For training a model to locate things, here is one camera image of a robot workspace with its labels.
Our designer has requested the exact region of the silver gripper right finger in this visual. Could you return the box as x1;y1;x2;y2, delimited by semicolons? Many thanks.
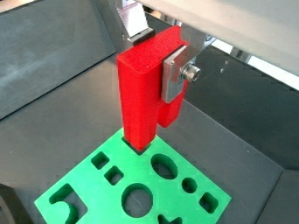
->
162;26;217;103

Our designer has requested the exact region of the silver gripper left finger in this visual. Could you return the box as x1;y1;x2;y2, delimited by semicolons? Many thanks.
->
117;0;155;47

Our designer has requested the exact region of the red double-square peg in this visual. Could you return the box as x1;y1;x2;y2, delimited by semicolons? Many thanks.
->
117;26;187;151

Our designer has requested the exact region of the green shape-sorter board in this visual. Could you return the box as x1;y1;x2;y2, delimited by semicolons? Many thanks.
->
34;130;231;224

